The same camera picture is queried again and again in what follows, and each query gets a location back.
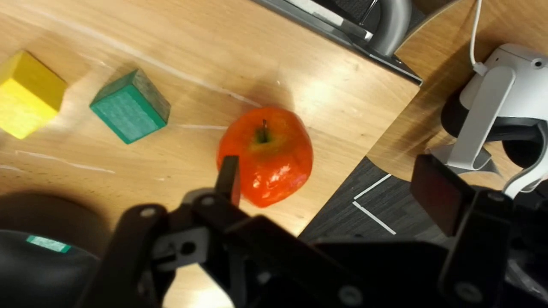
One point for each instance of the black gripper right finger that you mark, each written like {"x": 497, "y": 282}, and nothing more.
{"x": 439, "y": 190}

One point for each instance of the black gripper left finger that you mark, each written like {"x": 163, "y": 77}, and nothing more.
{"x": 228, "y": 179}

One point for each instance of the black bowl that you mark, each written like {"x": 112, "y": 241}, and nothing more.
{"x": 35, "y": 273}

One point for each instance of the white VR headset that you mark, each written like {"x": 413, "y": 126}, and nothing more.
{"x": 490, "y": 108}

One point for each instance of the green cube block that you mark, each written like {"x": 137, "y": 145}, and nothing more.
{"x": 129, "y": 108}

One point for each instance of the round wooden stool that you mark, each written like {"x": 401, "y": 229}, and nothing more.
{"x": 446, "y": 34}

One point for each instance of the yellow cube block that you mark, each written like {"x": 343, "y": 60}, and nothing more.
{"x": 28, "y": 94}

